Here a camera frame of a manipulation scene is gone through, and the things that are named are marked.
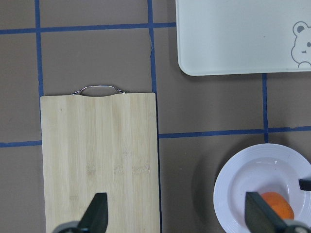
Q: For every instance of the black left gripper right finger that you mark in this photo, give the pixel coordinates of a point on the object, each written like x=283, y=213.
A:
x=260, y=217

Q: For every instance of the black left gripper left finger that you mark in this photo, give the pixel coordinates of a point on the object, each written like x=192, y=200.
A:
x=95, y=218

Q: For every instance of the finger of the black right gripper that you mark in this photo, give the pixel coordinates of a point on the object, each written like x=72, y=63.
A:
x=305, y=184

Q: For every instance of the orange fruit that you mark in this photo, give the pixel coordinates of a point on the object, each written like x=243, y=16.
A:
x=279, y=204

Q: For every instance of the white round plate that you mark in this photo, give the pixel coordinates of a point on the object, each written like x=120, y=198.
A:
x=261, y=168

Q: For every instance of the cream bear tray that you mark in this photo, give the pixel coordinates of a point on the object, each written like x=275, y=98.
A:
x=218, y=37

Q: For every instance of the bamboo cutting board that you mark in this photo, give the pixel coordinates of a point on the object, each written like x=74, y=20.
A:
x=101, y=145

